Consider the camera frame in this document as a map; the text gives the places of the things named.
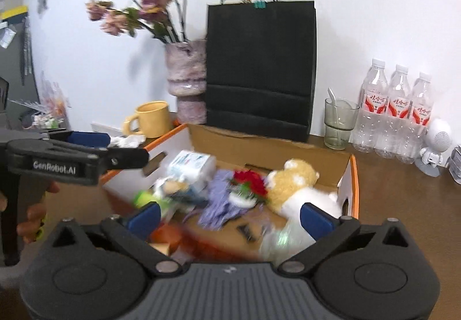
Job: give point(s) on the clear plastic wipes box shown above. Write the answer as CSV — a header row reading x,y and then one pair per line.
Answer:
x,y
191,163

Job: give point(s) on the red flower toy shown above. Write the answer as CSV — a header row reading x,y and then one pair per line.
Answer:
x,y
248,181

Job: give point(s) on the green binder clip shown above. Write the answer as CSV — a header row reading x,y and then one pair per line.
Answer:
x,y
259,4

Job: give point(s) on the yellow blue patterned packet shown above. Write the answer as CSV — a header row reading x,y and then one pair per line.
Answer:
x,y
180,192

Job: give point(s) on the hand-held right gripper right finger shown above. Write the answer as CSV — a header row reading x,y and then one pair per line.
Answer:
x,y
317,221

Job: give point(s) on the iridescent plastic bag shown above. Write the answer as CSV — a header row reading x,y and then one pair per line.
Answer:
x,y
284,239

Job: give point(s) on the crumpled white tissue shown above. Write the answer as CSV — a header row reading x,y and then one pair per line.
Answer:
x,y
126,141

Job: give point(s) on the clear water bottle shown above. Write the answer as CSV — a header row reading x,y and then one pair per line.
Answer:
x,y
371,114
419,121
396,118

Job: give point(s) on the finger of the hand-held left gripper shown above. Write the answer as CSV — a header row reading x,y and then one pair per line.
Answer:
x,y
126,158
90,139

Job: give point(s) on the grey cabinet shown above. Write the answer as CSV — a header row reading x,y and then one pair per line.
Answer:
x,y
16,64

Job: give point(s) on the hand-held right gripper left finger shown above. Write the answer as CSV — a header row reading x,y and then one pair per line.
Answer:
x,y
146,219

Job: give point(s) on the black paper bag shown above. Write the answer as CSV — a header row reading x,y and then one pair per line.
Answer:
x,y
259,64

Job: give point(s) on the mottled purple vase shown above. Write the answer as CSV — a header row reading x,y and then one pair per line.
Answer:
x,y
185,71

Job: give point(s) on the green small box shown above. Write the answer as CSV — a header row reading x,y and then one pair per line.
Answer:
x,y
142,198

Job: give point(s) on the person's left hand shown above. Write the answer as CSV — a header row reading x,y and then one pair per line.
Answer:
x,y
36,213

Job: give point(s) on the yellow mug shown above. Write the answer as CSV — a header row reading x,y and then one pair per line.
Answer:
x,y
155,120

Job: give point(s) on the white robot toy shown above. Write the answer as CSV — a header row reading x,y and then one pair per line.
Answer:
x,y
437,139

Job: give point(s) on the plastic wrapped flower bouquet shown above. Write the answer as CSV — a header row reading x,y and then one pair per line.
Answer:
x,y
52,100

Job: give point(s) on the clear glass cup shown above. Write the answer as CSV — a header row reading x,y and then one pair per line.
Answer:
x,y
340,129

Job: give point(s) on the red cardboard box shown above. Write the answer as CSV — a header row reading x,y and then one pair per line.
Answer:
x,y
252,147

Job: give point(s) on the white spoon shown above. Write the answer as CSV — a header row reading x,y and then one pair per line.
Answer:
x,y
333,98

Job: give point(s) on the yellow white plush toy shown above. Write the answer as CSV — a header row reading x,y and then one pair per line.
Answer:
x,y
291,176

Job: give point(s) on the grey package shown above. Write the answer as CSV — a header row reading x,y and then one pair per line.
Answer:
x,y
455,165

